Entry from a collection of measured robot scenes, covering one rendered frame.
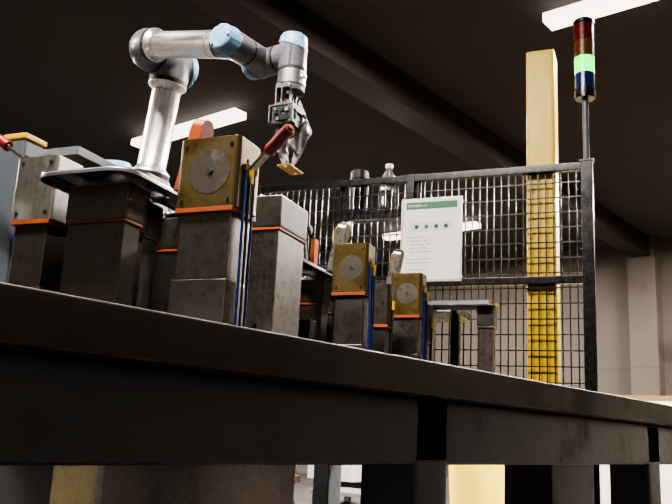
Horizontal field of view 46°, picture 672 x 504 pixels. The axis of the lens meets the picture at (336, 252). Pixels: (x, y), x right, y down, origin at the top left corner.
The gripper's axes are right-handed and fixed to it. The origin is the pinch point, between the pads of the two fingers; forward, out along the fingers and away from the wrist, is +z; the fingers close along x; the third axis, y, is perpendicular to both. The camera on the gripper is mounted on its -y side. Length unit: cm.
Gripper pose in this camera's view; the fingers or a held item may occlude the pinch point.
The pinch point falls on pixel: (290, 163)
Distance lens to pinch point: 207.9
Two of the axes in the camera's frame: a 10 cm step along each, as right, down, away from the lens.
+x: 9.1, -0.5, -4.1
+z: -0.4, 9.7, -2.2
